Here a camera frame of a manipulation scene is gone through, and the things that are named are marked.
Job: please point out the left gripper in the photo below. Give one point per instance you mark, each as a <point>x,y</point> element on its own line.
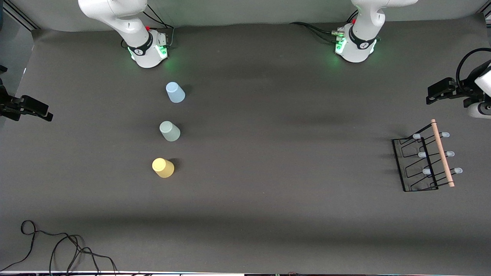
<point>461,92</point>

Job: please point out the pale green plastic cup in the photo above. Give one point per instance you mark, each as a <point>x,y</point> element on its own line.
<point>170,131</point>

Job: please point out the yellow plastic cup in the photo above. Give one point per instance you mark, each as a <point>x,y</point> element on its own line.
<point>163,168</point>

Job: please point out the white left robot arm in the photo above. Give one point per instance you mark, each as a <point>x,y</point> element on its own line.
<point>360,50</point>

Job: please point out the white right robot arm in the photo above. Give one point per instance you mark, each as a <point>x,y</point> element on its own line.
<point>115,11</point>

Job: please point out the light blue plastic cup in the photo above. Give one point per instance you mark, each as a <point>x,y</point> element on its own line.
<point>175,94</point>

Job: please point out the dark grey table mat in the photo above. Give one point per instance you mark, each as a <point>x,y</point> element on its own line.
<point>268,211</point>

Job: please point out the small black bracket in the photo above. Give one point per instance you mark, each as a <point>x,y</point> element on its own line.
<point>3,69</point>

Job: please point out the dark aluminium frame rail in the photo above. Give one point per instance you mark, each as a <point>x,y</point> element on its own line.
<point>486,14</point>
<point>19,15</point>

